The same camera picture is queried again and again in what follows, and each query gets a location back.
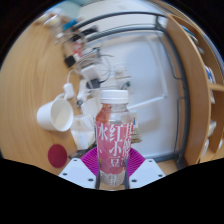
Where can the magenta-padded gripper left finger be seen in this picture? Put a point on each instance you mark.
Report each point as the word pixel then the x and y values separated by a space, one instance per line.
pixel 76 172

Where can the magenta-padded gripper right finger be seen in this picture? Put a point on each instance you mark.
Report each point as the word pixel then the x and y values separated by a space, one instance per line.
pixel 148 172

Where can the pink-labelled clear drink bottle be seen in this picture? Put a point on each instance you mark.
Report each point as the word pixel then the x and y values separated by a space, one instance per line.
pixel 114 140

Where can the white adapter block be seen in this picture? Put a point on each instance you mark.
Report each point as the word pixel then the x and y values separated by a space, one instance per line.
pixel 88 72

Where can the white cup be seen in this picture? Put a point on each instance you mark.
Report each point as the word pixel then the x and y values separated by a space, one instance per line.
pixel 55 115

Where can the flat round red coaster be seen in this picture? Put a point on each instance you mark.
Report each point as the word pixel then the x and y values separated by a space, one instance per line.
pixel 57 155

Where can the grey metal frame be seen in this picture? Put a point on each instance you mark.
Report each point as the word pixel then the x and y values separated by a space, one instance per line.
pixel 183 100

